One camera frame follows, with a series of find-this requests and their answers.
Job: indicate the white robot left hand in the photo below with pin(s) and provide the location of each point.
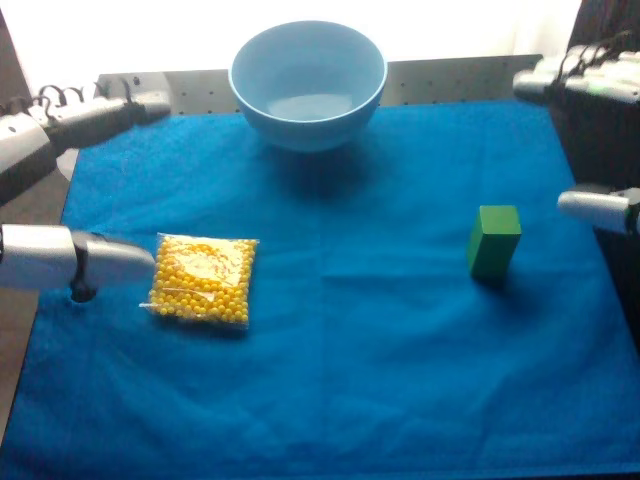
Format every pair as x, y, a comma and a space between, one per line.
30, 135

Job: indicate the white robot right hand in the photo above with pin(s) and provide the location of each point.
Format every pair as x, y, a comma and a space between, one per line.
600, 75

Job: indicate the green wooden block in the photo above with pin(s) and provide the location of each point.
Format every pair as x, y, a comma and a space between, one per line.
492, 245

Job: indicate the bag of yellow beads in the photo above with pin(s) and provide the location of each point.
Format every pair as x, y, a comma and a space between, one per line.
205, 285

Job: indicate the dark curtain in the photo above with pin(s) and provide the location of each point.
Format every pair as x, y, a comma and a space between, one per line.
600, 17

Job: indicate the light blue bowl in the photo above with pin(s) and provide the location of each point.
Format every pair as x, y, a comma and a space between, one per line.
300, 75

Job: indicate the blue table cloth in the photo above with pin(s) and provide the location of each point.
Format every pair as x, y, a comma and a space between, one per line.
350, 350

